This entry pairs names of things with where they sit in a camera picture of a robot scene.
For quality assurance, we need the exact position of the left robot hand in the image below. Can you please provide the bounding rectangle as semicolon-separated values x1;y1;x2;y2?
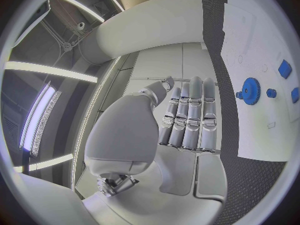
81;75;229;225

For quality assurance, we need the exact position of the white task board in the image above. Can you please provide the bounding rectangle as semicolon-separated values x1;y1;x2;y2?
220;0;300;162

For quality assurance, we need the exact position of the blue gear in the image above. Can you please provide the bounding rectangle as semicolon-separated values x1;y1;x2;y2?
235;77;262;106

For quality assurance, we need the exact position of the blue block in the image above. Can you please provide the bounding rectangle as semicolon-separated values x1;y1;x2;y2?
277;59;294;80
290;87;300;104

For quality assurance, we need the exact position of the blue peg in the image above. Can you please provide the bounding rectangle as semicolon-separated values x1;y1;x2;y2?
265;88;278;99

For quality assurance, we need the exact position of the glowing light bar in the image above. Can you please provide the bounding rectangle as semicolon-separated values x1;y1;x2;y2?
18;80;64;157

